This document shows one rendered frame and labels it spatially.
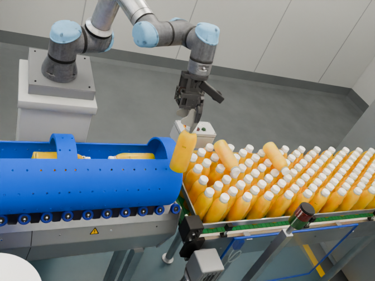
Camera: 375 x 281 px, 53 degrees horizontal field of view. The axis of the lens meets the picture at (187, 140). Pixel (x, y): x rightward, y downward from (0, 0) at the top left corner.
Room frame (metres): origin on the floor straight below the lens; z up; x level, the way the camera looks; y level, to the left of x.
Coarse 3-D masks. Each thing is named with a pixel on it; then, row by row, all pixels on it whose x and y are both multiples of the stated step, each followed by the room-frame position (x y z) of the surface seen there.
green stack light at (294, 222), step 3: (294, 213) 1.15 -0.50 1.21; (291, 216) 1.15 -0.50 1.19; (294, 216) 1.14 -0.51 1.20; (291, 219) 1.14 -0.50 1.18; (294, 219) 1.13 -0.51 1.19; (297, 219) 1.12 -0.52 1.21; (291, 222) 1.13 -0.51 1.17; (294, 222) 1.12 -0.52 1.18; (297, 222) 1.12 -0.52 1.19; (300, 222) 1.12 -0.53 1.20; (303, 222) 1.12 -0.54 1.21; (306, 222) 1.13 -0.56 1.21; (291, 225) 1.12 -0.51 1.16; (294, 225) 1.12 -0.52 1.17; (297, 225) 1.12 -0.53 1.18; (300, 225) 1.12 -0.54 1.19; (303, 225) 1.12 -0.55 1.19; (294, 228) 1.12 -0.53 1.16; (297, 228) 1.12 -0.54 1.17; (300, 228) 1.12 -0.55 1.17
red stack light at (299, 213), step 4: (300, 208) 1.14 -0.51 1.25; (296, 212) 1.14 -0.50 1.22; (300, 212) 1.13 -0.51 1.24; (296, 216) 1.13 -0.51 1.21; (300, 216) 1.12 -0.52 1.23; (304, 216) 1.12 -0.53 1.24; (308, 216) 1.12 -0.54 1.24; (300, 220) 1.12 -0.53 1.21; (304, 220) 1.12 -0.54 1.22; (308, 220) 1.13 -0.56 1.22
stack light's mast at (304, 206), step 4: (300, 204) 1.15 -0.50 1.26; (304, 204) 1.16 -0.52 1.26; (308, 204) 1.17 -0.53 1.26; (304, 208) 1.14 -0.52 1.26; (308, 208) 1.15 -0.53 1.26; (312, 208) 1.16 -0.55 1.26; (304, 212) 1.12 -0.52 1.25; (308, 212) 1.12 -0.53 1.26; (312, 212) 1.13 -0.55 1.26; (288, 228) 1.15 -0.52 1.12; (292, 228) 1.14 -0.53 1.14; (288, 232) 1.14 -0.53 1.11
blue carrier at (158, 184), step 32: (0, 160) 0.78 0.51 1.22; (32, 160) 0.83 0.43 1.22; (64, 160) 0.89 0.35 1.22; (96, 160) 0.95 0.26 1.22; (128, 160) 1.02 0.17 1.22; (160, 160) 1.09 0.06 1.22; (0, 192) 0.72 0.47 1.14; (32, 192) 0.78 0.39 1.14; (64, 192) 0.83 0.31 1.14; (96, 192) 0.89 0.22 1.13; (128, 192) 0.96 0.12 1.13; (160, 192) 1.03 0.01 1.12
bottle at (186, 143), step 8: (184, 136) 1.07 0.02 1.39; (192, 136) 1.07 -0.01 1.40; (176, 144) 1.07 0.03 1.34; (184, 144) 1.05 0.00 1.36; (192, 144) 1.06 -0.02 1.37; (176, 152) 1.05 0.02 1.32; (184, 152) 1.05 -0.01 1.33; (192, 152) 1.07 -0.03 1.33; (176, 160) 1.05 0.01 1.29; (184, 160) 1.05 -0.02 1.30; (176, 168) 1.04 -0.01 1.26; (184, 168) 1.05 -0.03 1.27
